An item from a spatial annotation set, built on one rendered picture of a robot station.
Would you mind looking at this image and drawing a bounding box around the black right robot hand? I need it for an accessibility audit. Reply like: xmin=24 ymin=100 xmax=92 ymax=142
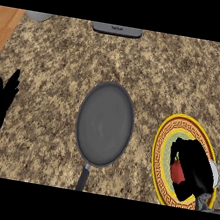
xmin=162 ymin=135 xmax=220 ymax=207

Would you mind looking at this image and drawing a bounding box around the red bell pepper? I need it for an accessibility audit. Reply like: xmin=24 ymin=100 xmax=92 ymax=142
xmin=168 ymin=152 xmax=191 ymax=187

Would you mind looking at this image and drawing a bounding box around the yellow patterned plate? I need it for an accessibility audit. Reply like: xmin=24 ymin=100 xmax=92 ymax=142
xmin=142 ymin=109 xmax=220 ymax=215

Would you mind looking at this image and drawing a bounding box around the grey frying pan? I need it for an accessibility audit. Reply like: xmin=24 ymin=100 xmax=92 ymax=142
xmin=64 ymin=76 xmax=141 ymax=199

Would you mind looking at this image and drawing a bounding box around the pale grey round container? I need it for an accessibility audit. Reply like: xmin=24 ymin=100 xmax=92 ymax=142
xmin=24 ymin=10 xmax=54 ymax=25

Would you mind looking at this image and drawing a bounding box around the grey flat appliance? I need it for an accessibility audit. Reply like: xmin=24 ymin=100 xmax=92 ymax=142
xmin=90 ymin=21 xmax=144 ymax=40

